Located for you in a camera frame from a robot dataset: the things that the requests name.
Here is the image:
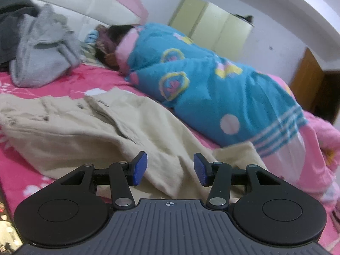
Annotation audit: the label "beige trousers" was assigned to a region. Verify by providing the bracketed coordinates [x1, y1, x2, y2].
[1, 88, 263, 200]

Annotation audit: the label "blue pink floral quilt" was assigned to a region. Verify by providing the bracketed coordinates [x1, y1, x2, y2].
[108, 23, 339, 203]

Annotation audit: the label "patterned pillow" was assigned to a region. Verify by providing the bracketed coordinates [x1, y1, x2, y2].
[80, 30, 105, 68]

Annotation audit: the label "smartphone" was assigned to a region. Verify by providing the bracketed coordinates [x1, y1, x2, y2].
[0, 190, 23, 255]

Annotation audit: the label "brown wooden door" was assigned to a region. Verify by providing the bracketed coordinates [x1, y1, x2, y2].
[289, 48, 339, 124]

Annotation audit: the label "sleeping person head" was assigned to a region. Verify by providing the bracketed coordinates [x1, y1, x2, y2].
[95, 24, 137, 71]

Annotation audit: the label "yellow-green wardrobe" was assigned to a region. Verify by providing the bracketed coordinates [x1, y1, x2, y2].
[169, 0, 254, 62]

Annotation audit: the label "grey sweatshirt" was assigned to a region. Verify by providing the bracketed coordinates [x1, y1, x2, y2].
[9, 4, 81, 88]

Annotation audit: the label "black garment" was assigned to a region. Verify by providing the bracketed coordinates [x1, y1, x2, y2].
[1, 0, 40, 65]

